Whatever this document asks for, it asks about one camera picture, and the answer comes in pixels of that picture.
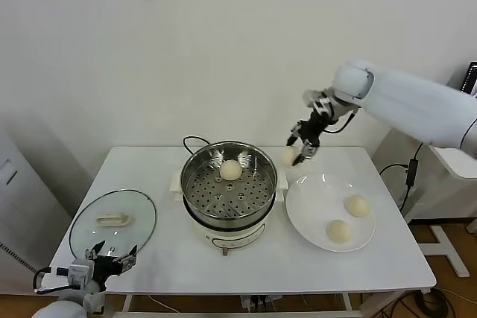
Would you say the black hub adapter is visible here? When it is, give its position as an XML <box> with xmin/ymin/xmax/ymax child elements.
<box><xmin>405</xmin><ymin>158</ymin><xmax>419</xmax><ymax>187</ymax></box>

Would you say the glass pot lid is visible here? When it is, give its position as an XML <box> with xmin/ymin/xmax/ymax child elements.
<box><xmin>69</xmin><ymin>189</ymin><xmax>157</xmax><ymax>265</ymax></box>

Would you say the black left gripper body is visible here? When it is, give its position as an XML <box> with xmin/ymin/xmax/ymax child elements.
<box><xmin>92</xmin><ymin>254</ymin><xmax>121</xmax><ymax>279</ymax></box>

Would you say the black open laptop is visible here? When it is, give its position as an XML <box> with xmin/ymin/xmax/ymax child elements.
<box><xmin>461</xmin><ymin>60</ymin><xmax>477</xmax><ymax>98</ymax></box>

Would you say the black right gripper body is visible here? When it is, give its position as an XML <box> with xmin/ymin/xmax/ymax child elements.
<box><xmin>301</xmin><ymin>110</ymin><xmax>331</xmax><ymax>144</ymax></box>

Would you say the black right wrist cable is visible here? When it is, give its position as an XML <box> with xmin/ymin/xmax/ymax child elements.
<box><xmin>323</xmin><ymin>110</ymin><xmax>356</xmax><ymax>136</ymax></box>

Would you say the black looped hub cable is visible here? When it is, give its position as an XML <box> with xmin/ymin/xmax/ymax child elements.
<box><xmin>379</xmin><ymin>162</ymin><xmax>409</xmax><ymax>177</ymax></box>

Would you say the black cable to laptop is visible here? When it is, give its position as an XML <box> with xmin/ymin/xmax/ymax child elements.
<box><xmin>411</xmin><ymin>141</ymin><xmax>426</xmax><ymax>162</ymax></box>

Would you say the white electric cooker base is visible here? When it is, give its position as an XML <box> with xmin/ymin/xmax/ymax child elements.
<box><xmin>170</xmin><ymin>168</ymin><xmax>290</xmax><ymax>258</ymax></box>

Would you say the white table frame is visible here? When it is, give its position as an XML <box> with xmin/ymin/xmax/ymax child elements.
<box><xmin>100</xmin><ymin>293</ymin><xmax>376</xmax><ymax>318</ymax></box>

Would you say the black cooker power cord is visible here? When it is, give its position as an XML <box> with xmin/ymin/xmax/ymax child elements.
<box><xmin>182</xmin><ymin>136</ymin><xmax>214</xmax><ymax>157</ymax></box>

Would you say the white round plate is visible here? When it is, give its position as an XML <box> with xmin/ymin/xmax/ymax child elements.
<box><xmin>285</xmin><ymin>173</ymin><xmax>376</xmax><ymax>253</ymax></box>

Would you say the white power strip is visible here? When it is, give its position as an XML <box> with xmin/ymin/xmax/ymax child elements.
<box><xmin>240</xmin><ymin>294</ymin><xmax>284</xmax><ymax>312</ymax></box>

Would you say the stainless steel steamer basket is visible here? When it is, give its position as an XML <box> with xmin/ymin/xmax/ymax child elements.
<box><xmin>180</xmin><ymin>141</ymin><xmax>279</xmax><ymax>229</ymax></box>

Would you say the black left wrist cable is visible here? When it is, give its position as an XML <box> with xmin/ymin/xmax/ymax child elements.
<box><xmin>32</xmin><ymin>265</ymin><xmax>60</xmax><ymax>295</ymax></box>

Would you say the white floor cabinet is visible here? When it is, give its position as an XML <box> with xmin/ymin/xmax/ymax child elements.
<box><xmin>0</xmin><ymin>127</ymin><xmax>74</xmax><ymax>293</ymax></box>

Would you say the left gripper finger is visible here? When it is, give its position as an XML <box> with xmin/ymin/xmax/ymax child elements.
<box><xmin>85</xmin><ymin>240</ymin><xmax>106</xmax><ymax>260</ymax></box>
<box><xmin>113</xmin><ymin>244</ymin><xmax>139</xmax><ymax>271</ymax></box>

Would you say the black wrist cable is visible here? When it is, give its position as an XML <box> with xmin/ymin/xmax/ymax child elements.
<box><xmin>323</xmin><ymin>110</ymin><xmax>356</xmax><ymax>136</ymax></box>
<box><xmin>32</xmin><ymin>265</ymin><xmax>60</xmax><ymax>295</ymax></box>

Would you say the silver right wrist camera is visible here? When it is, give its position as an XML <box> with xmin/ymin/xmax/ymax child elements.
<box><xmin>303</xmin><ymin>89</ymin><xmax>333</xmax><ymax>114</ymax></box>

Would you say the white side desk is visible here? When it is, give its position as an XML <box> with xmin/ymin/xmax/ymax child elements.
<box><xmin>372</xmin><ymin>124</ymin><xmax>477</xmax><ymax>278</ymax></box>

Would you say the white steamed baozi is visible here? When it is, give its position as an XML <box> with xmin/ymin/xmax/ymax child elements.
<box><xmin>282</xmin><ymin>146</ymin><xmax>300</xmax><ymax>168</ymax></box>
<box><xmin>218</xmin><ymin>159</ymin><xmax>243</xmax><ymax>182</ymax></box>
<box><xmin>326</xmin><ymin>219</ymin><xmax>353</xmax><ymax>244</ymax></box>
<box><xmin>344</xmin><ymin>194</ymin><xmax>373</xmax><ymax>218</ymax></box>

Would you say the black hanging hub cable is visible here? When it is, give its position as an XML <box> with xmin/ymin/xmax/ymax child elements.
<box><xmin>399</xmin><ymin>185</ymin><xmax>413</xmax><ymax>212</ymax></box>

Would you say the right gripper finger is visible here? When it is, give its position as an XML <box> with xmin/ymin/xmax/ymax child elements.
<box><xmin>291</xmin><ymin>140</ymin><xmax>318</xmax><ymax>167</ymax></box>
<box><xmin>285</xmin><ymin>121</ymin><xmax>305</xmax><ymax>147</ymax></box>

